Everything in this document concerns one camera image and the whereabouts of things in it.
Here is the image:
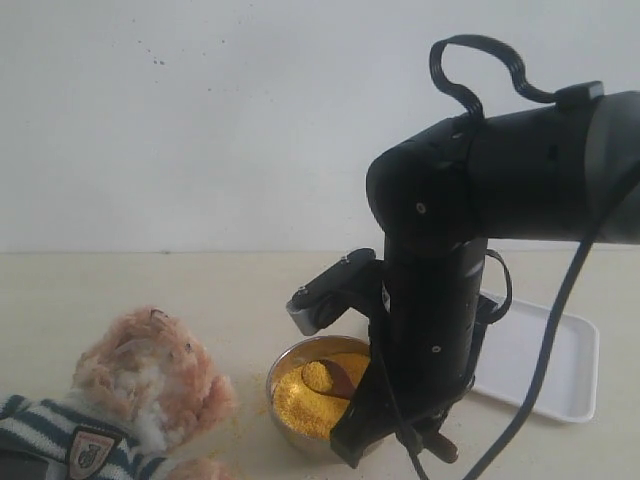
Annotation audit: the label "teddy bear striped sweater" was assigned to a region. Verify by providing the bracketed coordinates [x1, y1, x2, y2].
[1, 307, 237, 479]

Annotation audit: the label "yellow millet grains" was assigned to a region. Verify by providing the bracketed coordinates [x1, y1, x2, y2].
[273, 361, 349, 441]

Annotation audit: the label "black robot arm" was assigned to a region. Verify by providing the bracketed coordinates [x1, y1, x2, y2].
[326, 85, 639, 466]

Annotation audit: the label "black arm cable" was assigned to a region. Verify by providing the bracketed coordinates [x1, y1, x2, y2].
[379, 33, 640, 480]

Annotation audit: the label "stainless steel bowl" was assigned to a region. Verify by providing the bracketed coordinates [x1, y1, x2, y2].
[266, 335, 369, 463]

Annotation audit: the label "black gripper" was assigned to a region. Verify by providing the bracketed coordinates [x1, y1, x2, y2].
[329, 319, 481, 470]

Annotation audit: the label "brown wooden spoon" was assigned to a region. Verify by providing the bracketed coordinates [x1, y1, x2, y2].
[302, 359, 459, 464]

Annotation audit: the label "white rectangular tray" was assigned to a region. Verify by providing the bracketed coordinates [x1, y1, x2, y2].
[473, 300, 600, 423]

